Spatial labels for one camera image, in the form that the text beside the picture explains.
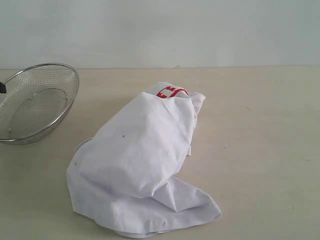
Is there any white t-shirt red print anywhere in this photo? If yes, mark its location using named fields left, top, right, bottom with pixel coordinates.
left=66, top=82, right=222, bottom=239

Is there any round metal mesh basket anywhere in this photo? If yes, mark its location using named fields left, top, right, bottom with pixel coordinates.
left=0, top=63, right=80, bottom=145

